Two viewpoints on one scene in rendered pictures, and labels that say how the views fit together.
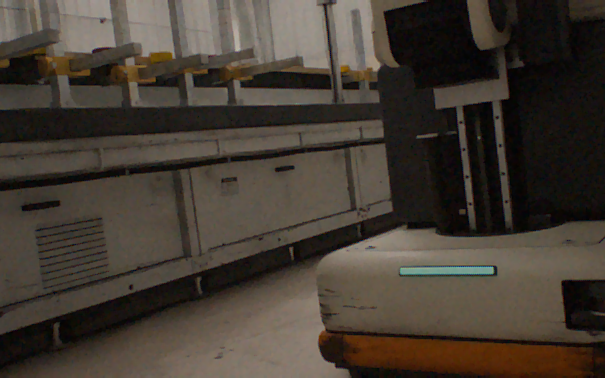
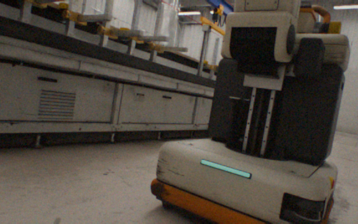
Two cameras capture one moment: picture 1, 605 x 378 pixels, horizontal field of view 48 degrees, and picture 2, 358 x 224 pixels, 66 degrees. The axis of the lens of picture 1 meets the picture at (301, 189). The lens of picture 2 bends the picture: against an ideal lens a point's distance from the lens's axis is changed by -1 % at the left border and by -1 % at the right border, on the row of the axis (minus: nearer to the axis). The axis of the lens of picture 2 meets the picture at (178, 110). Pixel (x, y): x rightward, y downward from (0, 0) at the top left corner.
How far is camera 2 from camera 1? 0.30 m
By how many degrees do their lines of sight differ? 0
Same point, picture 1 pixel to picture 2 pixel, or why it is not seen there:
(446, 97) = (250, 81)
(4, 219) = (27, 80)
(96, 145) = (79, 58)
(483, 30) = (280, 50)
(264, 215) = (151, 114)
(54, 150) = (58, 55)
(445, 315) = (217, 190)
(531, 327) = (260, 211)
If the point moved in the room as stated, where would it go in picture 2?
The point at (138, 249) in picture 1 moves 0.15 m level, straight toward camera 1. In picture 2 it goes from (89, 113) to (87, 115)
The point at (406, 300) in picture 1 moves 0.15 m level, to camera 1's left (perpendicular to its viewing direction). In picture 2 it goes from (200, 177) to (159, 170)
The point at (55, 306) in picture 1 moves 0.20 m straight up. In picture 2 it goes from (40, 127) to (45, 96)
